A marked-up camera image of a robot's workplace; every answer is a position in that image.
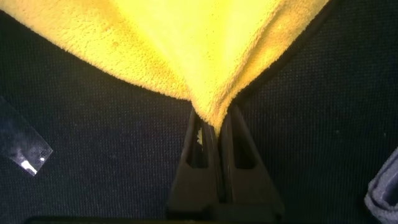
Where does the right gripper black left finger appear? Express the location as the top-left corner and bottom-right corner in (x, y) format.
(166, 108), (224, 218)

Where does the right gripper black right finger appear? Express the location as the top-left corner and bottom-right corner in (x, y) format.
(220, 104), (284, 220)

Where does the grey towel with orange stripe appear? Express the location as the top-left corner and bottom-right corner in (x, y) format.
(364, 147), (398, 224)

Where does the yellow microfibre towel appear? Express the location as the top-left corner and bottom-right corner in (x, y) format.
(0, 0), (330, 137)

